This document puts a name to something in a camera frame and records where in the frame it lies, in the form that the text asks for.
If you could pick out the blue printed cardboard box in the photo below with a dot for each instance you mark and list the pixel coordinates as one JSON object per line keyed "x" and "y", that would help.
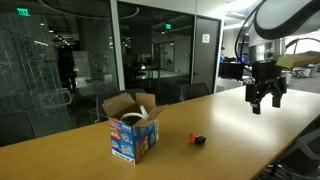
{"x": 133, "y": 143}

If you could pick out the orange black tape measure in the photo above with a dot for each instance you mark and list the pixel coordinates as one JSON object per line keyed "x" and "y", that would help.
{"x": 197, "y": 138}

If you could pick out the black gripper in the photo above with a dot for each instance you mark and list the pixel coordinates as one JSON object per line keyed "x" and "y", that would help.
{"x": 266, "y": 71}

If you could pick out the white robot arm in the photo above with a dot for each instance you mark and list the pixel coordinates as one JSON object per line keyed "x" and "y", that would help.
{"x": 283, "y": 16}

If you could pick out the white paper door sign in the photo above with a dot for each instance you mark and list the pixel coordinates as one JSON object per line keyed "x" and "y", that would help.
{"x": 206, "y": 38}

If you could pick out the office chair with white base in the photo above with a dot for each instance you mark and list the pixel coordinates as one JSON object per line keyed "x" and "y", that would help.
{"x": 300, "y": 156}

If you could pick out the green exit sign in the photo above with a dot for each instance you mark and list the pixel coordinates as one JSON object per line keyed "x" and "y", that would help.
{"x": 23, "y": 12}
{"x": 168, "y": 26}

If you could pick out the person in blue shirt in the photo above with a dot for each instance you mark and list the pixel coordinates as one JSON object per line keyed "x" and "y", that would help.
{"x": 222, "y": 56}

